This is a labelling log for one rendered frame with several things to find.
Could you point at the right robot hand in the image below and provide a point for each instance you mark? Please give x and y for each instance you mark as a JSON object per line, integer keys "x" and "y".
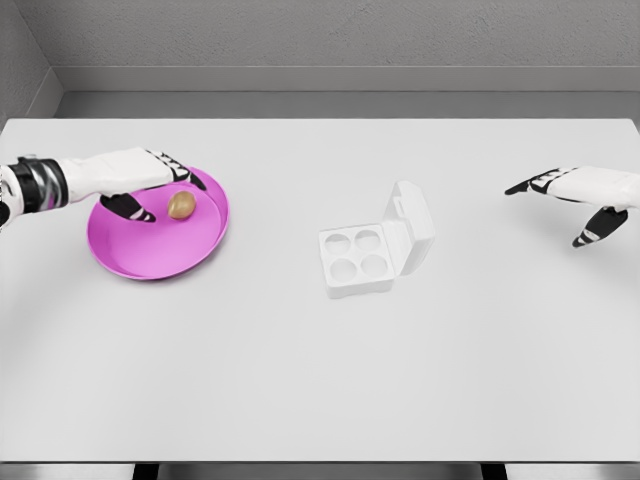
{"x": 590, "y": 185}

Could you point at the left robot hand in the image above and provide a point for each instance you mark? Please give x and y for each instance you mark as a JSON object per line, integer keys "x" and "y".
{"x": 137, "y": 167}

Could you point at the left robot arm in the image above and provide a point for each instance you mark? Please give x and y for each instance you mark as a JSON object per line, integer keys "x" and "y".
{"x": 45, "y": 182}

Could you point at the brown egg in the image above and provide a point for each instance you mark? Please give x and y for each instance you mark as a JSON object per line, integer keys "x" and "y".
{"x": 181, "y": 205}

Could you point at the white egg box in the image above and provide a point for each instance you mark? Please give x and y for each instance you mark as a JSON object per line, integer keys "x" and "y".
{"x": 372, "y": 250}

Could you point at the pink round plate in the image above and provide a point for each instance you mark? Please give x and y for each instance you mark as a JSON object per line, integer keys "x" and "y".
{"x": 157, "y": 240}

